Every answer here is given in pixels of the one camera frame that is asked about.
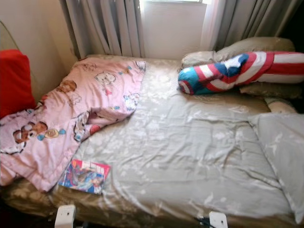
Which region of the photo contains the small beige pillow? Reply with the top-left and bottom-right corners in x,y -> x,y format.
180,49 -> 217,67

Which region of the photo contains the grey floral bed sheet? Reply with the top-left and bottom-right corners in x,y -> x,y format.
0,54 -> 304,228

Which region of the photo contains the flat beige pillow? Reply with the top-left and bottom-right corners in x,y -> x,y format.
239,81 -> 304,100

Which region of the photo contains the red fabric covered mattress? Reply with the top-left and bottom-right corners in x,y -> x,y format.
0,48 -> 37,120

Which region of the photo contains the pink cartoon print blanket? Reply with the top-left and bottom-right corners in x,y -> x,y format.
0,59 -> 147,192

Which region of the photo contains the large beige pillow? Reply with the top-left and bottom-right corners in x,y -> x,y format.
213,37 -> 296,62

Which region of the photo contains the grey curtain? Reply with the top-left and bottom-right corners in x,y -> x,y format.
59,0 -> 146,60
200,0 -> 304,52

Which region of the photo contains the bright window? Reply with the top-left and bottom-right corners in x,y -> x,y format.
145,0 -> 205,5

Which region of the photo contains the grey floral pillow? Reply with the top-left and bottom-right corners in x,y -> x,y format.
249,112 -> 304,224

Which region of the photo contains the red white blue bolster pillow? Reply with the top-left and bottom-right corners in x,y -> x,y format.
177,51 -> 304,96

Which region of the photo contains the colourful comic book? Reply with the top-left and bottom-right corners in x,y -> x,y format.
57,158 -> 112,195

